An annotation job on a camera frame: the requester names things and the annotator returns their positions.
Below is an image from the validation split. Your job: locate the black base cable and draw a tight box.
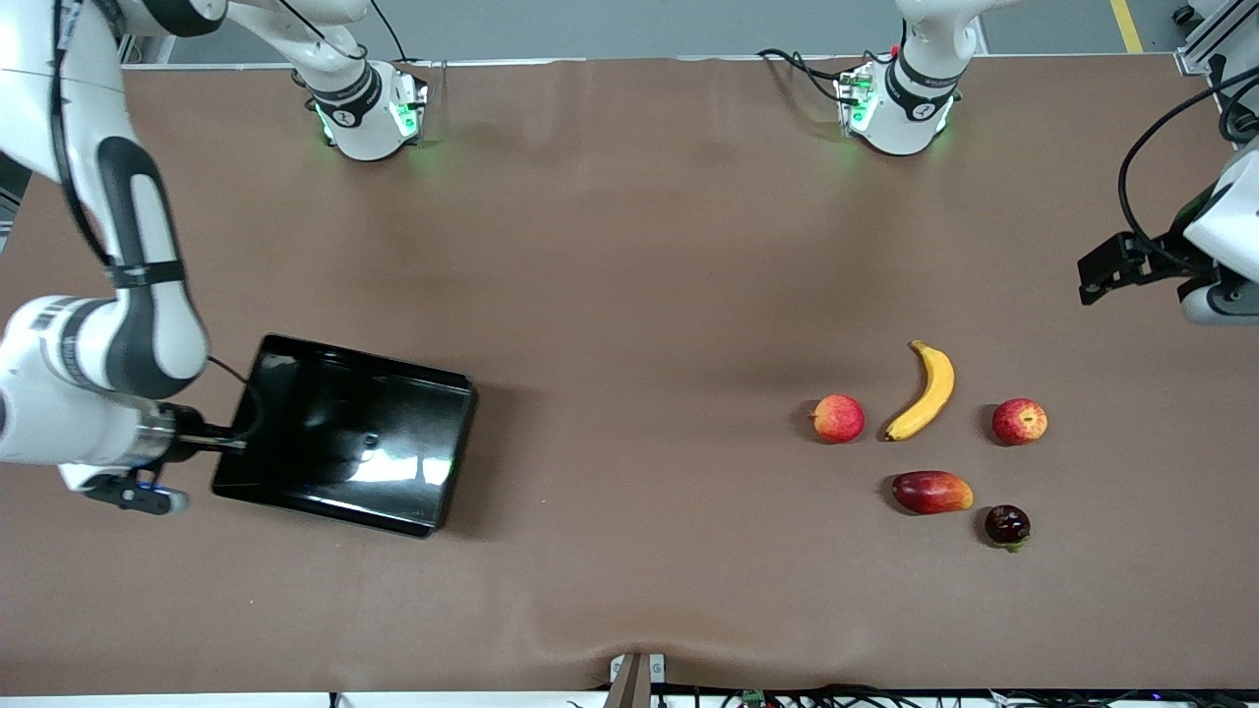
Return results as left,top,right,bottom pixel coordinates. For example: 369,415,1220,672
755,47,849,105
369,0,412,65

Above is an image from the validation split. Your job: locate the red apple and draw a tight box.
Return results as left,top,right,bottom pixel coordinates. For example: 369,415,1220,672
990,397,1049,447
809,393,868,445

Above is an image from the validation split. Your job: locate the brown table mat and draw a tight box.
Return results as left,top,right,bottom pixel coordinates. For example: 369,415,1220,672
0,54,1259,694

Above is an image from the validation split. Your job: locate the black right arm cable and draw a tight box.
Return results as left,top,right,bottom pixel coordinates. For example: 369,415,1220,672
49,0,265,439

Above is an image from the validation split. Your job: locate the red yellow mango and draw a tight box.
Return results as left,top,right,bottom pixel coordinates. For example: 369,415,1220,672
891,470,975,516

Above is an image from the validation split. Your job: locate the aluminium frame profile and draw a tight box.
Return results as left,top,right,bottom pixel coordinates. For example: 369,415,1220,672
1175,0,1259,78

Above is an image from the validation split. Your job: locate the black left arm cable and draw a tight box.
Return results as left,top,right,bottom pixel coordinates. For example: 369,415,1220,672
1118,64,1259,247

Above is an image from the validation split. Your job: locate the black plastic box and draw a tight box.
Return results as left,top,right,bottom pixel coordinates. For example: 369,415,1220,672
210,333,480,539

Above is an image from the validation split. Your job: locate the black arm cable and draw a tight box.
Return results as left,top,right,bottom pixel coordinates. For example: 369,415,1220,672
49,0,265,439
1118,64,1259,247

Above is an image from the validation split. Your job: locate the dark purple mangosteen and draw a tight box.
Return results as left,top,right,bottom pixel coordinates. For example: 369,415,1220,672
985,504,1033,554

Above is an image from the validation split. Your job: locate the metal table bracket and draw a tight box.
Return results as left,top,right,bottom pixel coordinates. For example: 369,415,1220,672
609,652,667,708

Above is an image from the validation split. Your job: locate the yellow banana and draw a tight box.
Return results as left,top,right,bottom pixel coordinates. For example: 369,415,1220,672
882,340,956,443

